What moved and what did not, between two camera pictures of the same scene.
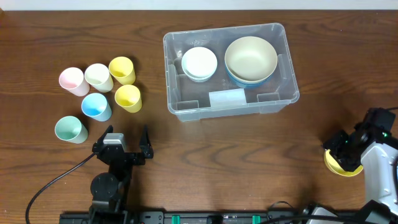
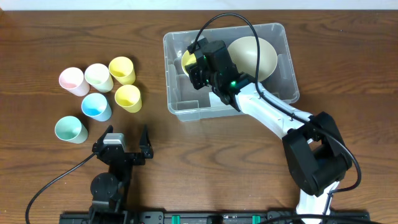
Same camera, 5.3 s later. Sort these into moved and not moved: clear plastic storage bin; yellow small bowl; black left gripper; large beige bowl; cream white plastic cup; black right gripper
Moved: yellow small bowl; black right gripper
Not moved: black left gripper; clear plastic storage bin; large beige bowl; cream white plastic cup
